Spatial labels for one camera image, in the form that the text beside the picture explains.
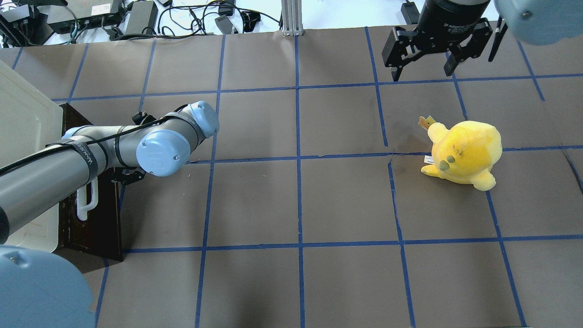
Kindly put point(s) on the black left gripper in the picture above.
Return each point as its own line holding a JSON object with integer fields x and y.
{"x": 124, "y": 175}

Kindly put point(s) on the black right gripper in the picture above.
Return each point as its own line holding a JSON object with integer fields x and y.
{"x": 444, "y": 18}

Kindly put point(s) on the dark wooden drawer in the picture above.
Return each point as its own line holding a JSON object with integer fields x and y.
{"x": 97, "y": 242}

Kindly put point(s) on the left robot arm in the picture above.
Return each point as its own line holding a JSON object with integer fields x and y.
{"x": 41, "y": 289}

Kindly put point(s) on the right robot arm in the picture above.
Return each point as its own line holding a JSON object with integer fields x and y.
{"x": 537, "y": 22}

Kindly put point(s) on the yellow plush dinosaur toy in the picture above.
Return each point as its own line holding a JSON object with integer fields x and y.
{"x": 463, "y": 154}

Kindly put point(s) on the cream plastic storage box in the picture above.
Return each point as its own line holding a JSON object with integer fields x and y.
{"x": 29, "y": 121}

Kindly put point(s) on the black power adapter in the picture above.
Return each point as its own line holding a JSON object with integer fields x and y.
{"x": 142, "y": 17}

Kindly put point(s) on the aluminium frame post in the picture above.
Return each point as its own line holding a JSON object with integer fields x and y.
{"x": 291, "y": 18}

